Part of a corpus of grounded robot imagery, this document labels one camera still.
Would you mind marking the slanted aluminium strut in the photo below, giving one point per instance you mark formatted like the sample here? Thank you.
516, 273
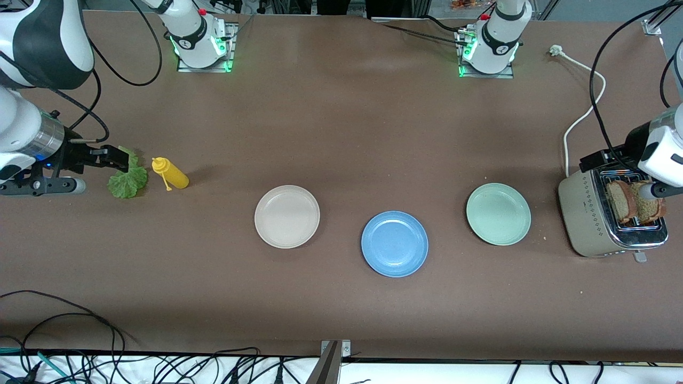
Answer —
547, 9

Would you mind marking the aluminium post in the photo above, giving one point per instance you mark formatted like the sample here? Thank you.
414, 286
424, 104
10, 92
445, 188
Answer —
326, 368

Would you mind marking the green round plate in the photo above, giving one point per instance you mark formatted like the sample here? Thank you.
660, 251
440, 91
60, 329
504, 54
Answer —
498, 213

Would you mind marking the green lettuce leaf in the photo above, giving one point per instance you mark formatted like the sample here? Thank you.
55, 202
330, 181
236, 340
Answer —
128, 184

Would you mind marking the yellow mustard squeeze bottle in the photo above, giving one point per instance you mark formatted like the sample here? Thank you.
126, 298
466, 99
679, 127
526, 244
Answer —
173, 173

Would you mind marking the beige chrome toaster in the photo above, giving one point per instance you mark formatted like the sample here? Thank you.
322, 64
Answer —
584, 213

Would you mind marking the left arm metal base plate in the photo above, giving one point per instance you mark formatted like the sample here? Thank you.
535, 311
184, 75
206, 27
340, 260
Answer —
504, 75

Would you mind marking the small metal bracket plate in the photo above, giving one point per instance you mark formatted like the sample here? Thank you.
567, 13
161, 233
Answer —
346, 349

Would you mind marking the aluminium frame profile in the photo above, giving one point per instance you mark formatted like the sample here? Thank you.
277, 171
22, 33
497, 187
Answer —
653, 24

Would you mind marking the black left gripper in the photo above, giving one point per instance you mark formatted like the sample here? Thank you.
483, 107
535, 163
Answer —
636, 137

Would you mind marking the orange package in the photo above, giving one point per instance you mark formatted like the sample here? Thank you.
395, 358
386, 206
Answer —
464, 4

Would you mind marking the blue round plate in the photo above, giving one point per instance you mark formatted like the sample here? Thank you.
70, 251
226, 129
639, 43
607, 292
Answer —
395, 244

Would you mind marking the beige round plate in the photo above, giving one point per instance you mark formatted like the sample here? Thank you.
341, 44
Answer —
287, 216

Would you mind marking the brown bread slice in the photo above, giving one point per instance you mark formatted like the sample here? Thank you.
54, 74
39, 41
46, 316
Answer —
619, 205
651, 210

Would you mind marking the black power plug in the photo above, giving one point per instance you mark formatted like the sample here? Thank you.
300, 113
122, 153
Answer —
233, 376
278, 374

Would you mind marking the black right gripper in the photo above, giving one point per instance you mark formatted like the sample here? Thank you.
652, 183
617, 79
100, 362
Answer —
74, 154

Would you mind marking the brown table cover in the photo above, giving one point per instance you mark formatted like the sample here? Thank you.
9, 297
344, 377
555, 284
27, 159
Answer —
341, 133

